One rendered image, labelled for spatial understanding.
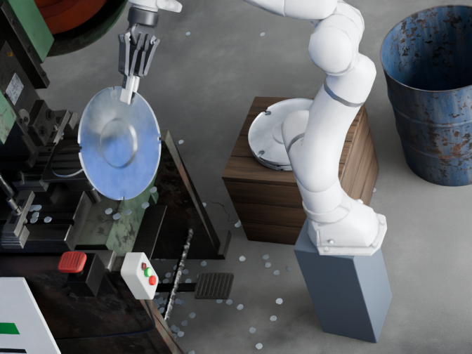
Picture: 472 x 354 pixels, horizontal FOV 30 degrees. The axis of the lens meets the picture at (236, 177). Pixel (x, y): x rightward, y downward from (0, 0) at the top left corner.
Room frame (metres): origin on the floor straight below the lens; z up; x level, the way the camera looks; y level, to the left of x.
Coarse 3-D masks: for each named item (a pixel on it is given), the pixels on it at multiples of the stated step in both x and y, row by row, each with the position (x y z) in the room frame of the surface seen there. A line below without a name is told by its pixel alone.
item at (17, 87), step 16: (0, 48) 1.95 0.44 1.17; (0, 64) 1.92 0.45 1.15; (16, 64) 1.97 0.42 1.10; (0, 80) 1.89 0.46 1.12; (16, 80) 1.94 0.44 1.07; (16, 96) 1.91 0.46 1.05; (32, 96) 1.96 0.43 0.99; (32, 112) 1.91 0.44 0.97; (48, 112) 1.93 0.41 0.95; (32, 128) 1.86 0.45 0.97; (48, 128) 1.90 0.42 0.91; (16, 144) 1.87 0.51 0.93; (32, 144) 1.87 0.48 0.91
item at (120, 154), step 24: (96, 96) 1.83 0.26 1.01; (120, 96) 1.78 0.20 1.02; (96, 120) 1.80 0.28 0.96; (120, 120) 1.73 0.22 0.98; (144, 120) 1.69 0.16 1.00; (96, 144) 1.76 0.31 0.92; (120, 144) 1.70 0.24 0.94; (144, 144) 1.65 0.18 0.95; (96, 168) 1.72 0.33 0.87; (120, 168) 1.67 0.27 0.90; (144, 168) 1.61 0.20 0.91
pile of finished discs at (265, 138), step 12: (276, 108) 2.21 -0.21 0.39; (288, 108) 2.19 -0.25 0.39; (300, 108) 2.17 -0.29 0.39; (264, 120) 2.18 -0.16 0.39; (276, 120) 2.16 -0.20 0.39; (252, 132) 2.15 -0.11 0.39; (264, 132) 2.13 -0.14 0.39; (276, 132) 2.10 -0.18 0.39; (252, 144) 2.09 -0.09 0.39; (264, 144) 2.07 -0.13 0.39; (276, 144) 2.05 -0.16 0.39; (264, 156) 2.02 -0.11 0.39; (276, 156) 2.00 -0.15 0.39; (276, 168) 1.98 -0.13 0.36; (288, 168) 1.95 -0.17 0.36
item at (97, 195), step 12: (60, 144) 1.98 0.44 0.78; (72, 144) 1.96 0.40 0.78; (60, 156) 1.93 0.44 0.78; (72, 156) 1.91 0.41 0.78; (48, 168) 1.91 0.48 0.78; (60, 168) 1.88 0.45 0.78; (72, 168) 1.86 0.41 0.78; (48, 180) 1.86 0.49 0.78; (60, 180) 1.84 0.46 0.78; (72, 180) 1.82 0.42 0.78; (84, 180) 1.81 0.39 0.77; (96, 192) 1.84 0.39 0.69
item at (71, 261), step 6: (66, 252) 1.59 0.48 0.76; (72, 252) 1.58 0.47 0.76; (78, 252) 1.57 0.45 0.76; (60, 258) 1.58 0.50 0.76; (66, 258) 1.57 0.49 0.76; (72, 258) 1.56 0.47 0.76; (78, 258) 1.55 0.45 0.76; (84, 258) 1.55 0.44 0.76; (60, 264) 1.56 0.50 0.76; (66, 264) 1.55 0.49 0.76; (72, 264) 1.54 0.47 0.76; (78, 264) 1.54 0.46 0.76; (60, 270) 1.54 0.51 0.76; (66, 270) 1.53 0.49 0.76; (72, 270) 1.53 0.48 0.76; (78, 270) 1.52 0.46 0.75
